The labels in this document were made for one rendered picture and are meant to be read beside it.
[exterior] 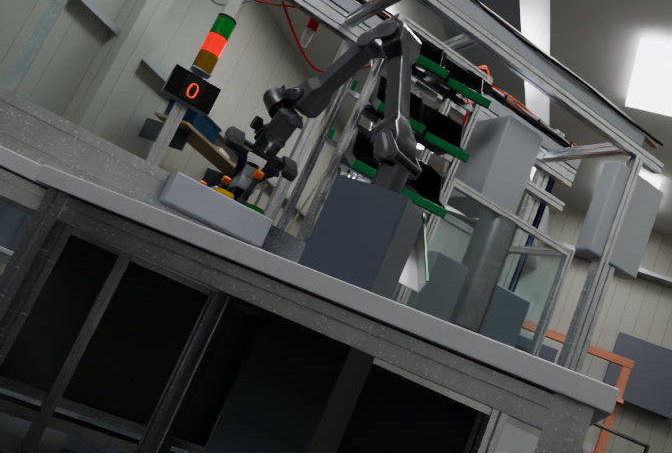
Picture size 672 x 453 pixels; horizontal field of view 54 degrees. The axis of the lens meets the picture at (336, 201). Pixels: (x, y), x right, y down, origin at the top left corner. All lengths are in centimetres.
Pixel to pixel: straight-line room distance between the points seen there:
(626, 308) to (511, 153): 814
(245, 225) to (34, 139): 41
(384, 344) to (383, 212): 33
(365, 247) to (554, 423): 45
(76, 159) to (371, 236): 56
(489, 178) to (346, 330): 191
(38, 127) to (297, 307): 63
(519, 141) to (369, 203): 175
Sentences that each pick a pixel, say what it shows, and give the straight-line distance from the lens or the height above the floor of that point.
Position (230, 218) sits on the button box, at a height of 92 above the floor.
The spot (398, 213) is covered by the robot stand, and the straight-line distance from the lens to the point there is 112.
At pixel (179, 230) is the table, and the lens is 99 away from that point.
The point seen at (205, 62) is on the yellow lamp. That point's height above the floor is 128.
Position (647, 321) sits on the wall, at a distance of 1081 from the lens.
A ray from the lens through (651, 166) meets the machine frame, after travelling 319.
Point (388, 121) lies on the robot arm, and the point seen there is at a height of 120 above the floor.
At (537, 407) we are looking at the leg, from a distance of 84.
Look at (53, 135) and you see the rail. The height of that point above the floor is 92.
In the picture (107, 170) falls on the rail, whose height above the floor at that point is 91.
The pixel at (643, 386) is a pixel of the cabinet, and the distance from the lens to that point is 1033.
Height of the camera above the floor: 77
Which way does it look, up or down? 12 degrees up
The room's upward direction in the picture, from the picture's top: 24 degrees clockwise
